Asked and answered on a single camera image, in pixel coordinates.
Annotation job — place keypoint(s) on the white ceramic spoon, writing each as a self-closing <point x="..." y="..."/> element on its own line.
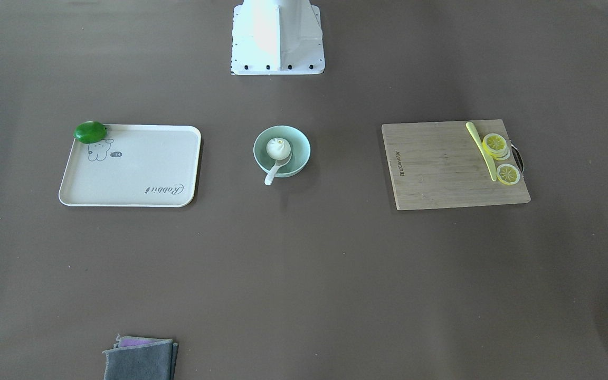
<point x="275" y="168"/>

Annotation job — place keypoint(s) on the mint green bowl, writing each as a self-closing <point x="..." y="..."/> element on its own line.
<point x="299" y="147"/>

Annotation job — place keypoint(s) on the wooden cutting board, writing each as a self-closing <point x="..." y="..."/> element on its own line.
<point x="437" y="165"/>

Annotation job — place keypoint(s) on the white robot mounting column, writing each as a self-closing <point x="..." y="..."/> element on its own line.
<point x="277" y="38"/>

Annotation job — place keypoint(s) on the white rectangular tray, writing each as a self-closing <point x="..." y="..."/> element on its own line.
<point x="134" y="166"/>

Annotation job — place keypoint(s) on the yellow plastic knife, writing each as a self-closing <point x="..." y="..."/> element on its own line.
<point x="470" y="126"/>

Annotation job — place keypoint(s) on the lemon slice stack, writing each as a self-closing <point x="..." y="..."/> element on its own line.
<point x="496" y="146"/>

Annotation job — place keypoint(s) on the single lemon slice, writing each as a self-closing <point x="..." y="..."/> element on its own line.
<point x="508" y="174"/>

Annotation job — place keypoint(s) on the green round toy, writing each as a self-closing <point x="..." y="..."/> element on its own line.
<point x="90" y="132"/>

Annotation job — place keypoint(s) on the grey folded cloth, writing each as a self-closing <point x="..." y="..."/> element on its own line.
<point x="141" y="358"/>

